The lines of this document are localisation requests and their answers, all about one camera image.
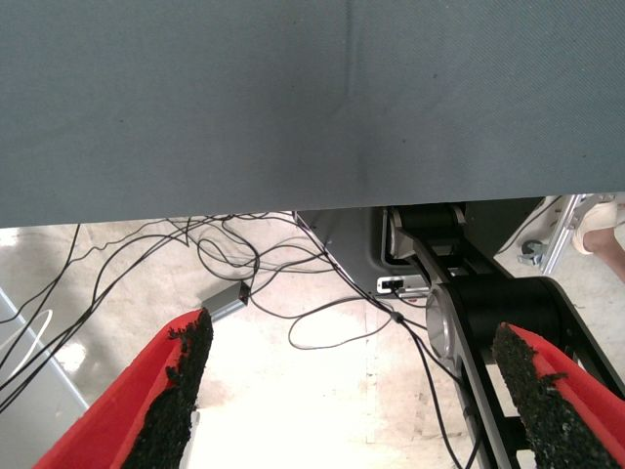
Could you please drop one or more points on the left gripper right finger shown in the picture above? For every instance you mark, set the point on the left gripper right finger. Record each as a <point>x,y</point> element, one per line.
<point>552,415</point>

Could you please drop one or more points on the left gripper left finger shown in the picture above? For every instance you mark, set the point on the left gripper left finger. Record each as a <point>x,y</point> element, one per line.
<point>137,400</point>

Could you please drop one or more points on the grey adapter box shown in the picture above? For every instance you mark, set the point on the grey adapter box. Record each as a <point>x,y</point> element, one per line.
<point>222,298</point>

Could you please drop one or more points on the grey caster wheel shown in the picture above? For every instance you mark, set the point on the grey caster wheel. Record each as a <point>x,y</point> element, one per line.
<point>532,249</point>

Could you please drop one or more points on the short aluminium profile foot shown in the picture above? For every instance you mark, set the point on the short aluminium profile foot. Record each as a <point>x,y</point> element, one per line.
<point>561,239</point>

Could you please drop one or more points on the pale shoe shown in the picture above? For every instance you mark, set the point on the pale shoe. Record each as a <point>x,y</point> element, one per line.
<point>593,222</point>

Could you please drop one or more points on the dark grey base panel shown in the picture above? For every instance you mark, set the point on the dark grey base panel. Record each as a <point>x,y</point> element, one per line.
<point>346,239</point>

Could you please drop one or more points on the dark grey table cloth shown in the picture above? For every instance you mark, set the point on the dark grey table cloth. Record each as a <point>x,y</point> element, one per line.
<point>195,98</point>

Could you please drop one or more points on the black frame with cylinder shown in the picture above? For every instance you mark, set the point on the black frame with cylinder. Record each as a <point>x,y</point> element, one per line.
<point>508,308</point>

